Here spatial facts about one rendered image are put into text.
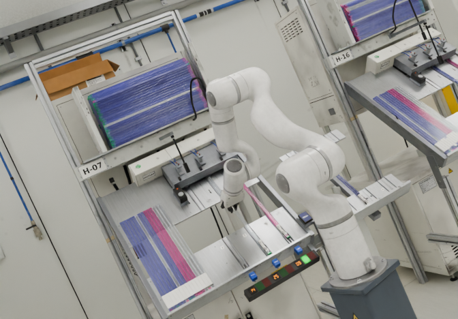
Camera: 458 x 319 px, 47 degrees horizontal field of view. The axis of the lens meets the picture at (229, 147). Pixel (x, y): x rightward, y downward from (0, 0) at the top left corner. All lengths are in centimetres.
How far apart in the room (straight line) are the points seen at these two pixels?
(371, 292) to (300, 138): 50
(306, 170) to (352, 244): 27
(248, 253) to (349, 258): 64
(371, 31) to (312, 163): 160
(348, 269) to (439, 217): 141
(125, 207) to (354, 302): 117
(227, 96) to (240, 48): 263
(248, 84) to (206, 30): 256
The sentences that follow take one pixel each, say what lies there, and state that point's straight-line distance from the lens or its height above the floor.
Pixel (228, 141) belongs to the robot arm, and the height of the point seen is 122.
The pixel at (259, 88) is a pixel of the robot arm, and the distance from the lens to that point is 175.
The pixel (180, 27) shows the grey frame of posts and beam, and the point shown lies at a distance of 267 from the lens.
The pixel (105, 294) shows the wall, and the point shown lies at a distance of 401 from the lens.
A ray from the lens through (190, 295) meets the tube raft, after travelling 208.
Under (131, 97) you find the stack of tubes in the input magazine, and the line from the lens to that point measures 248.
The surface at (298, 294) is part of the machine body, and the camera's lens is 258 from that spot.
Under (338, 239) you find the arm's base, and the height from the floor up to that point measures 84.
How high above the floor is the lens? 132
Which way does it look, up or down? 3 degrees down
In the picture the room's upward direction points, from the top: 24 degrees counter-clockwise
